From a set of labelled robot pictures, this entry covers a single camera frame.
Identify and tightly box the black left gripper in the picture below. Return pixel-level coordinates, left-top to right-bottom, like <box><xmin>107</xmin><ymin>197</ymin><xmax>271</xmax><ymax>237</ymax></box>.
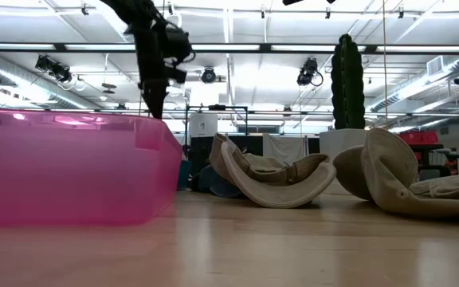
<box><xmin>134</xmin><ymin>27</ymin><xmax>188</xmax><ymax>120</ymax></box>

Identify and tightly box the blue denim cap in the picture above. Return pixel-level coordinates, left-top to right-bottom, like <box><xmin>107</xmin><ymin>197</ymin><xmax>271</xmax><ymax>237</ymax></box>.
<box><xmin>189</xmin><ymin>164</ymin><xmax>249</xmax><ymax>199</ymax></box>

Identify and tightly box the beige cap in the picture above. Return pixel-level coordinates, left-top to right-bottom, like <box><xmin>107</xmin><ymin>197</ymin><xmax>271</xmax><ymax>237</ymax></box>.
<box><xmin>208</xmin><ymin>132</ymin><xmax>337</xmax><ymax>210</ymax></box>
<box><xmin>331</xmin><ymin>127</ymin><xmax>459</xmax><ymax>220</ymax></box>

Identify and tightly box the white box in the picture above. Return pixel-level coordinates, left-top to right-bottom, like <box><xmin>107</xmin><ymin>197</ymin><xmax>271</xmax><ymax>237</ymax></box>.
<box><xmin>189</xmin><ymin>113</ymin><xmax>219</xmax><ymax>139</ymax></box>

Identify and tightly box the blue plastic bin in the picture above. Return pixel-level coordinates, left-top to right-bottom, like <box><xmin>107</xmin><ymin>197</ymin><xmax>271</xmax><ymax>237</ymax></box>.
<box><xmin>176</xmin><ymin>159</ymin><xmax>193</xmax><ymax>191</ymax></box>

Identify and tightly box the black ceiling spotlight pair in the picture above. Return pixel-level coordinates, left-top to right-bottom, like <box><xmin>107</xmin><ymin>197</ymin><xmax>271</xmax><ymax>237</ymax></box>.
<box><xmin>34</xmin><ymin>54</ymin><xmax>73</xmax><ymax>85</ymax></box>

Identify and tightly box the pink translucent plastic bin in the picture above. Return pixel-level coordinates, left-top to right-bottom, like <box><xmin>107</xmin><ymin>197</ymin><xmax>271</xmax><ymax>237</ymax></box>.
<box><xmin>0</xmin><ymin>106</ymin><xmax>184</xmax><ymax>227</ymax></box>

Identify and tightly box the white hanging cloth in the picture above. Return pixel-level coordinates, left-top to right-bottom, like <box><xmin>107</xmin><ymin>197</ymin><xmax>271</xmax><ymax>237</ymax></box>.
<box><xmin>261</xmin><ymin>133</ymin><xmax>307</xmax><ymax>167</ymax></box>

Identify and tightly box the green cactus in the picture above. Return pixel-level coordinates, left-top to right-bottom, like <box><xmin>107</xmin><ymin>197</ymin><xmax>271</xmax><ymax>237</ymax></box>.
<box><xmin>330</xmin><ymin>33</ymin><xmax>367</xmax><ymax>131</ymax></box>

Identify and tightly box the red crate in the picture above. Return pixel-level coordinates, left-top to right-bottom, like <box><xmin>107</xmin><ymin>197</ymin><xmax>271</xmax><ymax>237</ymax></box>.
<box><xmin>397</xmin><ymin>131</ymin><xmax>440</xmax><ymax>147</ymax></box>

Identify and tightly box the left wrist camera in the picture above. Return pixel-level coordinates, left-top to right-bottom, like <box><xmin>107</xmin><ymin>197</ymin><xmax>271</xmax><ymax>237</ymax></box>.
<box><xmin>160</xmin><ymin>22</ymin><xmax>195</xmax><ymax>67</ymax></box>

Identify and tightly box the black rack frame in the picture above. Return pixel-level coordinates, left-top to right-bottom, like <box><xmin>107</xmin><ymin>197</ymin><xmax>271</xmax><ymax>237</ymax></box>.
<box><xmin>185</xmin><ymin>104</ymin><xmax>250</xmax><ymax>139</ymax></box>

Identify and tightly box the black aluminium frame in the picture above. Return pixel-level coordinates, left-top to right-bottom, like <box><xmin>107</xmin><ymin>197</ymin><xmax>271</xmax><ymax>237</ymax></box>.
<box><xmin>0</xmin><ymin>41</ymin><xmax>459</xmax><ymax>56</ymax></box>

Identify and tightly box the silver air duct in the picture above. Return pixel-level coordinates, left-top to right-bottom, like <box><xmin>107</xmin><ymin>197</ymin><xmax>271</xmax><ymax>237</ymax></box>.
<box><xmin>0</xmin><ymin>55</ymin><xmax>93</xmax><ymax>111</ymax></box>
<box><xmin>367</xmin><ymin>54</ymin><xmax>459</xmax><ymax>115</ymax></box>

